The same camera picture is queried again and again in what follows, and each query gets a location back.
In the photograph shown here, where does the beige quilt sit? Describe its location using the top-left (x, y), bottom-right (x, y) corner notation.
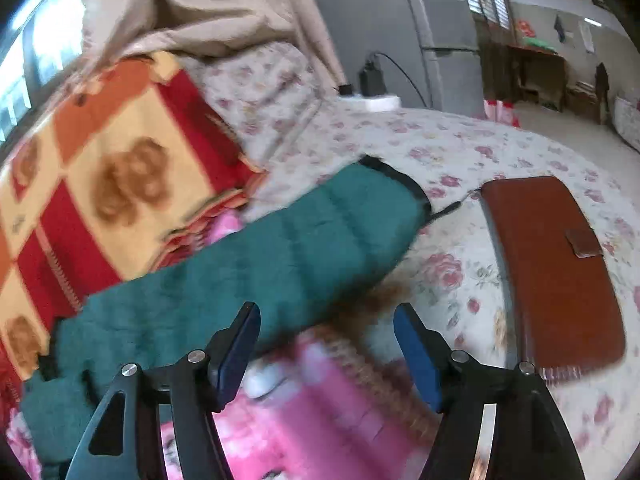
top-left (81, 0), bottom-right (347, 90)

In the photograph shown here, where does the pink penguin fleece blanket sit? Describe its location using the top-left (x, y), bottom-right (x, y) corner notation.
top-left (159, 209), bottom-right (436, 480)

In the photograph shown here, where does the wooden desk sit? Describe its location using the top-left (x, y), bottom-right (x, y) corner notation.
top-left (508, 44), bottom-right (568, 112)

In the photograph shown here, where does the red orange rose blanket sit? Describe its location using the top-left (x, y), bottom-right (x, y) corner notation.
top-left (1, 52), bottom-right (264, 413)

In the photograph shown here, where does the grey refrigerator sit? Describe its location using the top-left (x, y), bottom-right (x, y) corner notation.
top-left (316, 0), bottom-right (485, 118)

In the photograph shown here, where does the floral white bed sheet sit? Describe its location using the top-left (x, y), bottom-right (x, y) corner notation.
top-left (1, 44), bottom-right (639, 479)

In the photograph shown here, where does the dark green puffer jacket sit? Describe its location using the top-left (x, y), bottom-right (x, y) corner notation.
top-left (21, 156), bottom-right (432, 479)

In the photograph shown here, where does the window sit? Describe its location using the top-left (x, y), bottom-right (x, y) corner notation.
top-left (1, 0), bottom-right (85, 142)

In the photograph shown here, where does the brown leather wallet case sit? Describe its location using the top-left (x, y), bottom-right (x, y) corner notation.
top-left (480, 177), bottom-right (626, 382)

